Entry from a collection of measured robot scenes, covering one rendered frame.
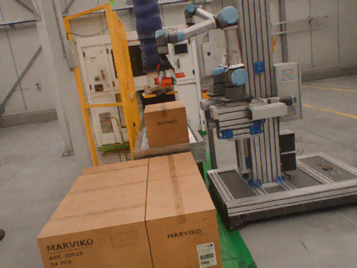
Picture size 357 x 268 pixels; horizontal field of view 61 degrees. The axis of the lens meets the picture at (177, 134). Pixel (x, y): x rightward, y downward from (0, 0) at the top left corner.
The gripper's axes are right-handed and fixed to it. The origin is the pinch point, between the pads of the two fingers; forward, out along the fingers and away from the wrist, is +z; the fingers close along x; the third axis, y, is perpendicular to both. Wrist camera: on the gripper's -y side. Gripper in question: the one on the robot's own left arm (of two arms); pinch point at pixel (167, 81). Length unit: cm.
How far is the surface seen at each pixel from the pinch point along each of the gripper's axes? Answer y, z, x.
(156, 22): 50, -47, -5
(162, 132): 69, 51, 2
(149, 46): 50, -29, 4
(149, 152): 64, 66, 18
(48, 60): 362, -45, 151
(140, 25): 51, -47, 9
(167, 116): 69, 36, -5
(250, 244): -27, 124, -40
